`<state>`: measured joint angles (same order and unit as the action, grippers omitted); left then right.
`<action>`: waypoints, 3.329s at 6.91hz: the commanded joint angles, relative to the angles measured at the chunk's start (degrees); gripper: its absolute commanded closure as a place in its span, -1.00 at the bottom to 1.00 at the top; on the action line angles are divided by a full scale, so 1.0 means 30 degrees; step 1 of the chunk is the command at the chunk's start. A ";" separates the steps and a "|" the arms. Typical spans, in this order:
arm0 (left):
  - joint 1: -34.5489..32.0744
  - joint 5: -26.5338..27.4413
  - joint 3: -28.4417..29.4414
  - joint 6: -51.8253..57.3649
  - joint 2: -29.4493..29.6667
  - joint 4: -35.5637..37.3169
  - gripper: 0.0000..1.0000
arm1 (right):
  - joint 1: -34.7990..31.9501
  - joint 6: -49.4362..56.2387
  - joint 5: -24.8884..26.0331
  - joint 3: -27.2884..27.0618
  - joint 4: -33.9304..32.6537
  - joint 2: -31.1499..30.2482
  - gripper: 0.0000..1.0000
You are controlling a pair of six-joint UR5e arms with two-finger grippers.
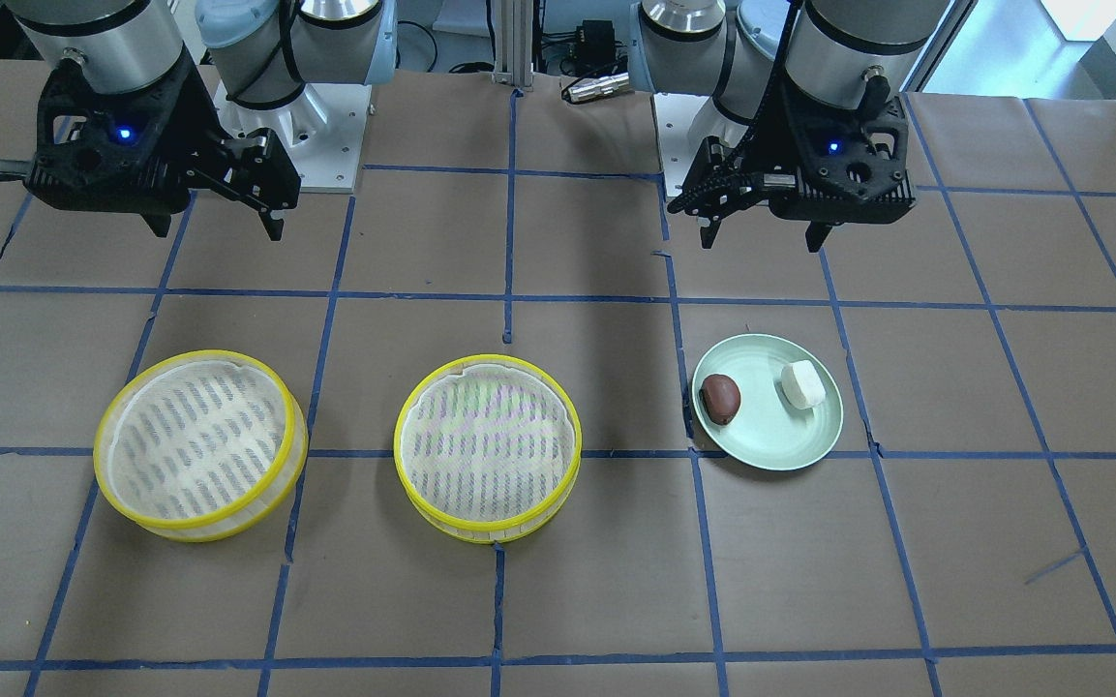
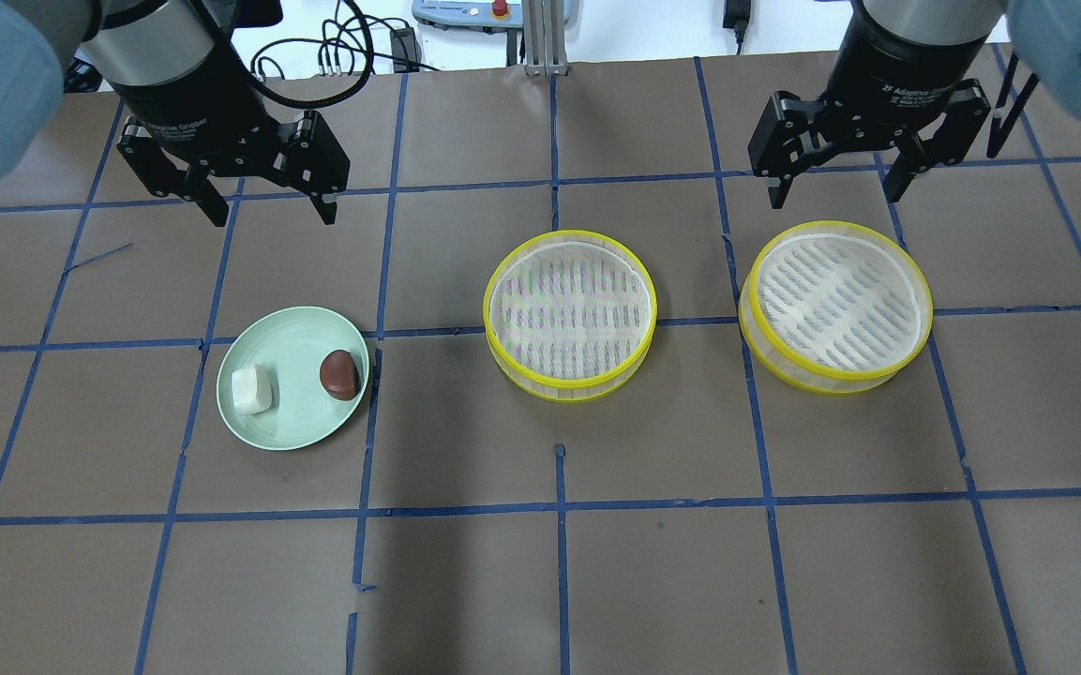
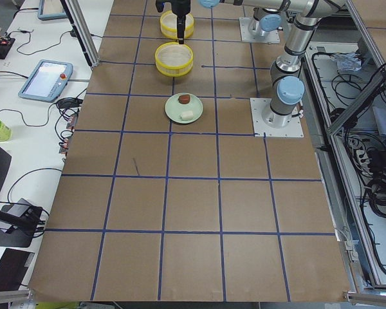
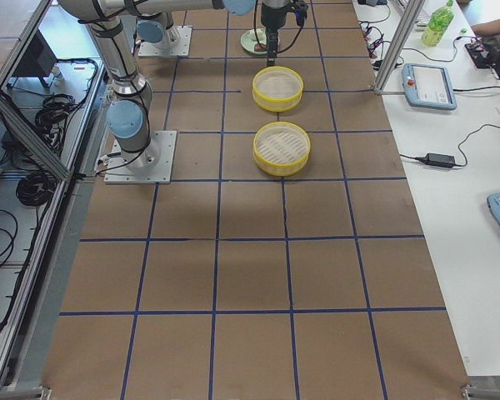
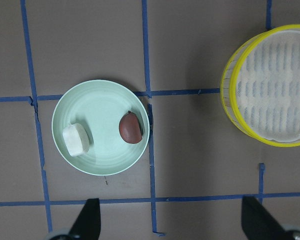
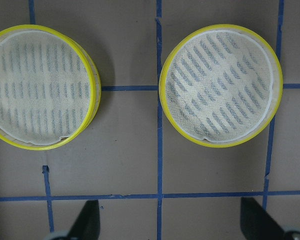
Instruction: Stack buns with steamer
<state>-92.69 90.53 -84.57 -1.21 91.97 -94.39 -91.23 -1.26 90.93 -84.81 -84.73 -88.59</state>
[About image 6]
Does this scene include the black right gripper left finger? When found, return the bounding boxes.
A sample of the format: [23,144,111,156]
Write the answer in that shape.
[67,200,101,240]

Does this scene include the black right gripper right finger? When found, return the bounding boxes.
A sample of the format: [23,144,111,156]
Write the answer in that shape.
[240,197,285,240]

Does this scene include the yellow steamer basket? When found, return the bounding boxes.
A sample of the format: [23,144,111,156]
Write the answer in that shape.
[158,24,283,148]
[0,24,101,151]

